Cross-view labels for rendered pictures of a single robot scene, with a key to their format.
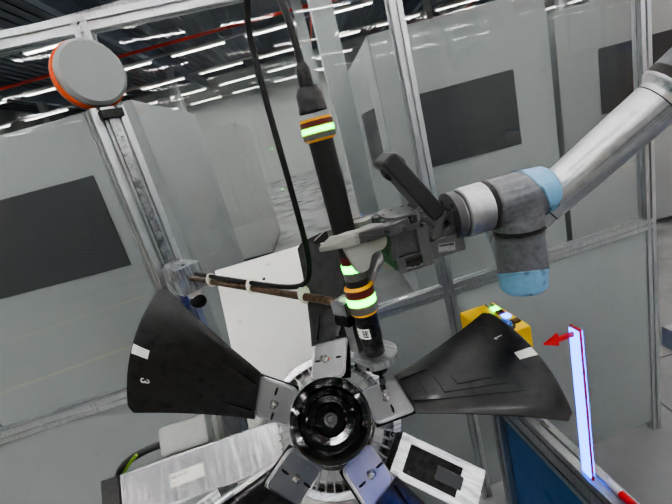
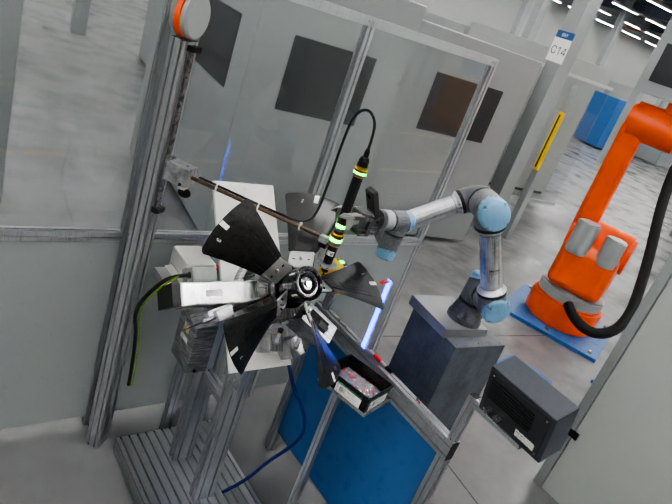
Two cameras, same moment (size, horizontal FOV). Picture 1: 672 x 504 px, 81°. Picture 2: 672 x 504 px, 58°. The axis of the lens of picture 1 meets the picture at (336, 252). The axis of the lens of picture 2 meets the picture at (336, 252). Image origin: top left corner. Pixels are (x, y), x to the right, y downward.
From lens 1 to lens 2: 1.58 m
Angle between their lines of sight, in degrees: 35
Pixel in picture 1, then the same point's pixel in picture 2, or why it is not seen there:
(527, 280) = (389, 254)
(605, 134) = (434, 208)
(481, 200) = (392, 219)
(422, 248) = (368, 229)
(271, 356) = not seen: hidden behind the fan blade
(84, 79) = (194, 22)
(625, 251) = (400, 254)
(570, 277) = (366, 258)
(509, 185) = (401, 217)
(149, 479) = (196, 289)
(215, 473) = (227, 296)
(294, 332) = not seen: hidden behind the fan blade
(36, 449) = not seen: outside the picture
